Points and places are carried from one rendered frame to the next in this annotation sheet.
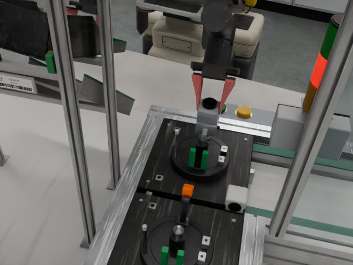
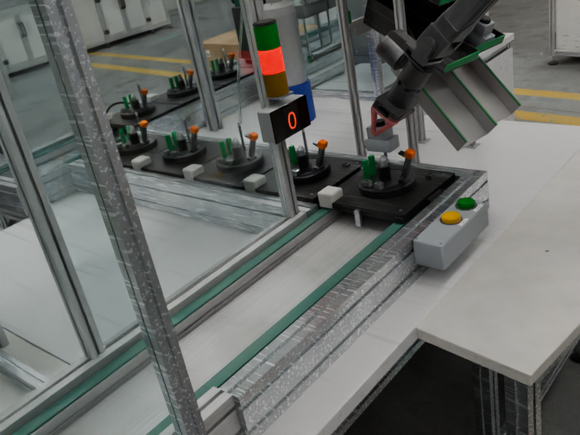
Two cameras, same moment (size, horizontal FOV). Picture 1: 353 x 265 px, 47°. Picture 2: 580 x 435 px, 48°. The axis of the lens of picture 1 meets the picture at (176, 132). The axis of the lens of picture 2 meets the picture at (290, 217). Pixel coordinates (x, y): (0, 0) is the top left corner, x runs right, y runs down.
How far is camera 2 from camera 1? 191 cm
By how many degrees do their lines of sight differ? 95
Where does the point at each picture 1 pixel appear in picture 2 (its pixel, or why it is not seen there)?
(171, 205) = (343, 173)
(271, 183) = (354, 242)
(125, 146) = not seen: hidden behind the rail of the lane
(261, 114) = (444, 230)
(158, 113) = (469, 173)
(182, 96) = (560, 231)
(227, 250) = not seen: hidden behind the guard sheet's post
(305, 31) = not seen: outside the picture
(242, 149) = (386, 207)
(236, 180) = (350, 199)
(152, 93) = (569, 211)
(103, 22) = (399, 22)
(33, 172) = (450, 158)
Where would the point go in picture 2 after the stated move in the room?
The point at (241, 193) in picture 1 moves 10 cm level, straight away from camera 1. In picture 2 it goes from (327, 191) to (359, 198)
